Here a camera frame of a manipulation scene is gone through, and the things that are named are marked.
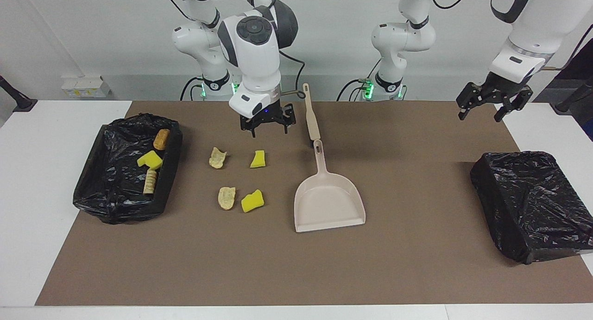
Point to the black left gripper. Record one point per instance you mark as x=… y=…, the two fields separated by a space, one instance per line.
x=502 y=88

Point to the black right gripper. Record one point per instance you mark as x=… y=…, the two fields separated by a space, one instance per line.
x=271 y=115

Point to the small yellow sponge piece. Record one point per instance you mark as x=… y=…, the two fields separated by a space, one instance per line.
x=258 y=160

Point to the beige hand brush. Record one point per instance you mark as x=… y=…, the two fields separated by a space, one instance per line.
x=311 y=116

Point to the jagged pale bread piece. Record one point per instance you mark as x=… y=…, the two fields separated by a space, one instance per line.
x=217 y=159

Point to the wedge yellow sponge piece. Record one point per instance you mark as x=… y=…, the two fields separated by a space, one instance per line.
x=252 y=201

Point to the oval pale bread piece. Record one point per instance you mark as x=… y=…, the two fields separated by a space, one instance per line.
x=226 y=198

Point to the beige plastic dustpan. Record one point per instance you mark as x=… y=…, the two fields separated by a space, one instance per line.
x=329 y=204

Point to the brown oval bread roll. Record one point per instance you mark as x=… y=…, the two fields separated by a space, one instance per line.
x=161 y=139

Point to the L-shaped yellow sponge piece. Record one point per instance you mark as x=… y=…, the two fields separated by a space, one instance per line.
x=150 y=160

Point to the orange striped bread roll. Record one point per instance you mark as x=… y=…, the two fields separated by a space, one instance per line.
x=150 y=181

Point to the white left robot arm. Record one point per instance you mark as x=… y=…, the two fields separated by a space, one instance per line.
x=533 y=33

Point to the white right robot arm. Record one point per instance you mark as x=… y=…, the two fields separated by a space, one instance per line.
x=255 y=56

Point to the black bag lined bin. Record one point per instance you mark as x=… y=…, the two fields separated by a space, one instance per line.
x=111 y=195
x=533 y=204

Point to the black stand foot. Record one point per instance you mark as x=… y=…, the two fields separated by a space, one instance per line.
x=572 y=100
x=18 y=100

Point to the brown table mat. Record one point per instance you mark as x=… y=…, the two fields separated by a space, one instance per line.
x=370 y=264

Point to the white wall socket box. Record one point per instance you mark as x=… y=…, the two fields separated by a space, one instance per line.
x=85 y=86

